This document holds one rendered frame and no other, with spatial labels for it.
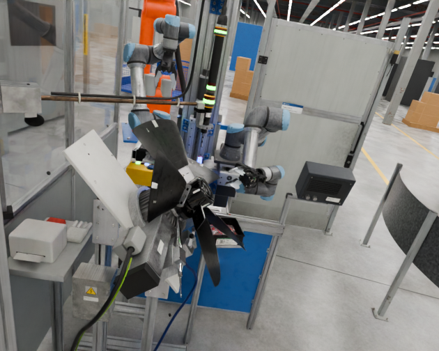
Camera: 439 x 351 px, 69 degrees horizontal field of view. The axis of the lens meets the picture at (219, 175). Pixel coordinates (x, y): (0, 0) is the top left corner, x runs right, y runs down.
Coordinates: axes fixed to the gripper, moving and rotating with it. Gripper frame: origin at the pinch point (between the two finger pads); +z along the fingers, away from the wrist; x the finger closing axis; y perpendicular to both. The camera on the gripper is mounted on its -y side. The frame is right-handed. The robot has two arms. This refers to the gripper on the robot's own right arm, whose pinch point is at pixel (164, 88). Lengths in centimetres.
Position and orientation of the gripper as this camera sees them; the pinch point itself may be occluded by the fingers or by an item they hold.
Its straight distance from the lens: 178.6
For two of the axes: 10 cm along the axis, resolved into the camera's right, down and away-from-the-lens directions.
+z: -1.7, 9.0, 3.9
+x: -9.8, -1.6, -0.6
